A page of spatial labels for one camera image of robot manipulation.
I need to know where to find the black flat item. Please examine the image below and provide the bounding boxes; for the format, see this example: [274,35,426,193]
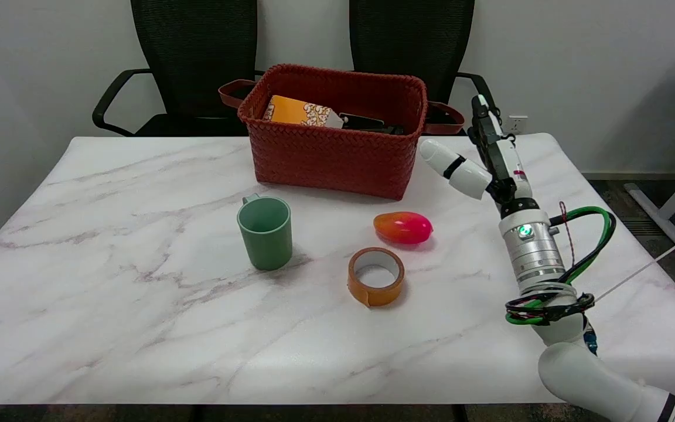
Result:
[339,113,406,135]

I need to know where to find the green black cable bundle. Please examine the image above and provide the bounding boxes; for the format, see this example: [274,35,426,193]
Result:
[504,206,617,326]

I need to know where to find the white zip tie tail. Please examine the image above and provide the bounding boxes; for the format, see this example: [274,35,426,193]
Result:
[594,239,675,302]

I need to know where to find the red woven basket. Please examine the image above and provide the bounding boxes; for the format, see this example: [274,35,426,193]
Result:
[219,63,466,201]

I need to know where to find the red orange toy mango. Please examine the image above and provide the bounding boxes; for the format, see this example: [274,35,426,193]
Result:
[373,212,434,245]

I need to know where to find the thin red wire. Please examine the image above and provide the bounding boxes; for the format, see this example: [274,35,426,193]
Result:
[559,202,576,271]

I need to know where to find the black mesh office chair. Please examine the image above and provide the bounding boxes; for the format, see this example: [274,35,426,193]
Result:
[349,0,500,137]
[92,0,265,137]

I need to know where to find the green mug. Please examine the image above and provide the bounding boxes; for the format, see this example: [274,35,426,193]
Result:
[237,193,292,271]

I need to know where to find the orange patterned box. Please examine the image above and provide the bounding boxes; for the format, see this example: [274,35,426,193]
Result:
[263,95,345,129]

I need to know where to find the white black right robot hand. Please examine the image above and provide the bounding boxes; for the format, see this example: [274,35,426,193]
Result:
[419,94,541,219]

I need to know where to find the orange tape roll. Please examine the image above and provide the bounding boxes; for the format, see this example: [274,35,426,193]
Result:
[347,247,405,307]

